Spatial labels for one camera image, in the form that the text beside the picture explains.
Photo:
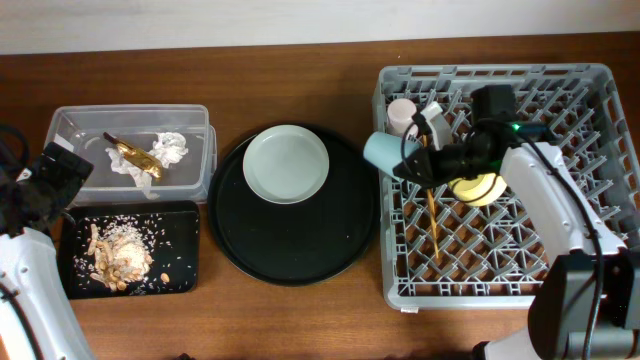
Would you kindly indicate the clear plastic bin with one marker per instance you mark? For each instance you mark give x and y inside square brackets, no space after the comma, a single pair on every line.
[80,130]

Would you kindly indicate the white tissue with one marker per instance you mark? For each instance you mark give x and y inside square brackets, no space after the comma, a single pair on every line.
[169,148]

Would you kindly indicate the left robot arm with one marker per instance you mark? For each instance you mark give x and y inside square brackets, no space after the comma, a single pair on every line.
[37,321]

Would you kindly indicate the light blue cup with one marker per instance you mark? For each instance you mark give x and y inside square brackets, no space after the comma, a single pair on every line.
[384,151]

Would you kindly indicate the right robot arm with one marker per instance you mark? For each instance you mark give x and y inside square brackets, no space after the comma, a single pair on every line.
[588,304]

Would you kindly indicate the peanut shells and rice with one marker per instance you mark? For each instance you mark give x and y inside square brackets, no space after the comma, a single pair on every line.
[121,255]

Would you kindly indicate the yellow bowl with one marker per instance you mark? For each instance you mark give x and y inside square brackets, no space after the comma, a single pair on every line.
[480,191]

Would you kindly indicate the round black serving tray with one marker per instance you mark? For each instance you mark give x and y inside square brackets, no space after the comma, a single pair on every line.
[303,243]

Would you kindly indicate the wooden chopstick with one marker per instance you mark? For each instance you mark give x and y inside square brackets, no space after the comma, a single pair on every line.
[424,140]
[432,213]

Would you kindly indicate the grey round plate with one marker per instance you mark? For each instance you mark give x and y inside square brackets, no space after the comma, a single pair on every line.
[286,164]

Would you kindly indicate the gold snack wrapper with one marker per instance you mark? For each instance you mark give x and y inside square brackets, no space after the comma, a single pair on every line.
[136,156]

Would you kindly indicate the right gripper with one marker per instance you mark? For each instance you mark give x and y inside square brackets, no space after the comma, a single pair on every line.
[429,165]

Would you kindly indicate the grey dishwasher rack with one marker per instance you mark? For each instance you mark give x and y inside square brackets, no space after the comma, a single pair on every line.
[490,256]

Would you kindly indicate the black rectangular tray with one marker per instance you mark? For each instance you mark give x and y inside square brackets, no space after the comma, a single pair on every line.
[181,220]

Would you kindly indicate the pink cup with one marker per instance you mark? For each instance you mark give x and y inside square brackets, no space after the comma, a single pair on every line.
[399,116]

